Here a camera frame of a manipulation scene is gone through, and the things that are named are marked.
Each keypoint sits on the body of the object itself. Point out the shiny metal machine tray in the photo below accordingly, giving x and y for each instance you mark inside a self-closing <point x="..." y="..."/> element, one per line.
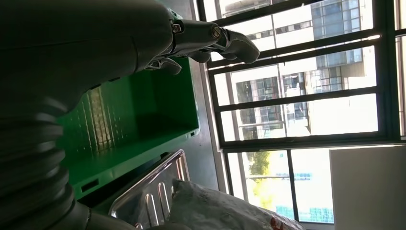
<point x="149" y="196"/>

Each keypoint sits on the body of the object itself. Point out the ribbed grey left arm sleeve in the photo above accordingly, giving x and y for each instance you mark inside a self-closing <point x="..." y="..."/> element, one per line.
<point x="28" y="165"/>

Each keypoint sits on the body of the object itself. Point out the grey plastic courier package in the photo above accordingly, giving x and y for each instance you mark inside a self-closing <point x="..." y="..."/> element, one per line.
<point x="222" y="209"/>

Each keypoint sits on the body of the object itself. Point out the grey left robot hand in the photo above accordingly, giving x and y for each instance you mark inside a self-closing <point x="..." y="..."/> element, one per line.
<point x="79" y="41"/>

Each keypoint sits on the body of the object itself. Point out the green plastic delivery box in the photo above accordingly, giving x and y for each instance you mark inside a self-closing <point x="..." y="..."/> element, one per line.
<point x="142" y="120"/>

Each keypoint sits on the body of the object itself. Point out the black window frame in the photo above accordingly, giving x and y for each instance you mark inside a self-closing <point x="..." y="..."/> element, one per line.
<point x="385" y="79"/>

